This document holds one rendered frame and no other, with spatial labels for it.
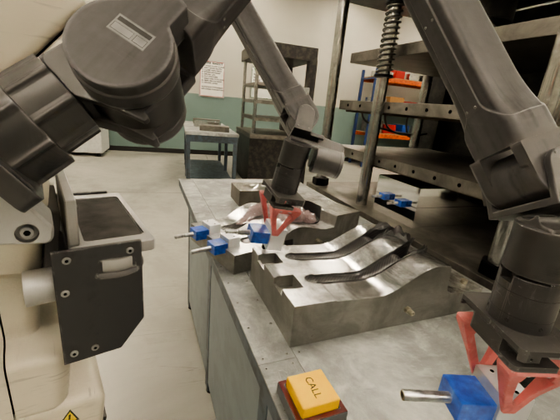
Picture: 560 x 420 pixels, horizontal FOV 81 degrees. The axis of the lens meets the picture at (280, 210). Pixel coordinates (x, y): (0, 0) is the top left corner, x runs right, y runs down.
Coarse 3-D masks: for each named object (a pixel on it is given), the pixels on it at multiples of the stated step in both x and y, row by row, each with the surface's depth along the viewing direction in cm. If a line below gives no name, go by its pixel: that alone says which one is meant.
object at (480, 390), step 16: (480, 368) 39; (496, 368) 39; (448, 384) 38; (464, 384) 38; (480, 384) 38; (496, 384) 37; (416, 400) 37; (432, 400) 37; (448, 400) 37; (464, 400) 36; (480, 400) 36; (496, 400) 36; (512, 400) 35; (464, 416) 36; (480, 416) 36; (496, 416) 36; (512, 416) 36
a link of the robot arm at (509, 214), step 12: (552, 156) 30; (552, 168) 30; (552, 180) 30; (552, 192) 30; (528, 204) 32; (540, 204) 31; (552, 204) 30; (492, 216) 36; (504, 216) 35; (516, 216) 35; (528, 216) 35
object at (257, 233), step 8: (248, 224) 73; (256, 224) 74; (264, 224) 75; (280, 224) 74; (232, 232) 70; (240, 232) 71; (248, 232) 72; (256, 232) 70; (264, 232) 71; (256, 240) 71; (264, 240) 72; (272, 240) 72; (280, 240) 73; (272, 248) 73; (280, 248) 74
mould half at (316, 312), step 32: (256, 256) 79; (352, 256) 82; (416, 256) 75; (256, 288) 80; (320, 288) 66; (352, 288) 68; (384, 288) 69; (416, 288) 70; (448, 288) 77; (480, 288) 79; (288, 320) 62; (320, 320) 63; (352, 320) 66; (384, 320) 70; (416, 320) 73
